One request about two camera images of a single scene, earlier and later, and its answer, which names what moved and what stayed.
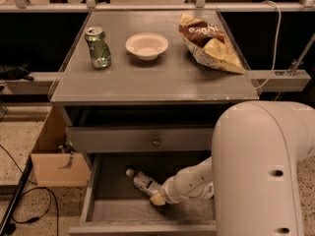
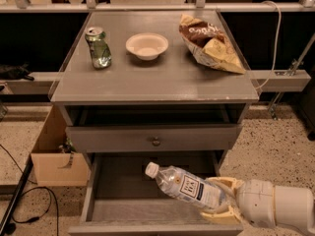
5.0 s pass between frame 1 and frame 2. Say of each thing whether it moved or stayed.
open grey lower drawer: stayed
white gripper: moved
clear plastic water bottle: moved
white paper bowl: stayed
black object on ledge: stayed
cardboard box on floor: stayed
